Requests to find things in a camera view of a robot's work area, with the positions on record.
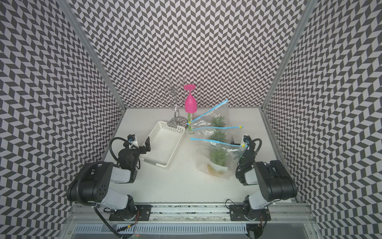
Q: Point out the pink plastic wine glass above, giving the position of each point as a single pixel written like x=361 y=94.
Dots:
x=190 y=102

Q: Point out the green small boxes strip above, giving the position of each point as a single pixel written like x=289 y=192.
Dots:
x=190 y=119

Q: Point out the white perforated plastic basket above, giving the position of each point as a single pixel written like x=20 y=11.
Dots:
x=165 y=142

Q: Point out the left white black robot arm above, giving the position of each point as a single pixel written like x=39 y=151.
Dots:
x=91 y=186

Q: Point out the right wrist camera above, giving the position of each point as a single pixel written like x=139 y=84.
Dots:
x=248 y=141

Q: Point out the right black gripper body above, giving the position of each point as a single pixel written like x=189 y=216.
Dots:
x=241 y=165

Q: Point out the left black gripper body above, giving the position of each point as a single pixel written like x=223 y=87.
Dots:
x=137 y=154

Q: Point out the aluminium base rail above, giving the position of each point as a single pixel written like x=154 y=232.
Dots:
x=279 y=212

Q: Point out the yellow toy pineapple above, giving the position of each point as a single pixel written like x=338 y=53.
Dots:
x=217 y=165

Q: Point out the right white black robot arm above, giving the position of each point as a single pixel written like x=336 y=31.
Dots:
x=273 y=179

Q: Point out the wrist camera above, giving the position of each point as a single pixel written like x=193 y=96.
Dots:
x=132 y=141
x=248 y=141

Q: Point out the chrome wire cup stand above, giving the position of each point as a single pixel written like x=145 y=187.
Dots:
x=169 y=98

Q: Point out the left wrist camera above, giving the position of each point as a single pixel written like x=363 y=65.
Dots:
x=132 y=141

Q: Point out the zip-top bag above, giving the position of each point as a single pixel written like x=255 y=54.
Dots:
x=235 y=151
x=218 y=116
x=228 y=135

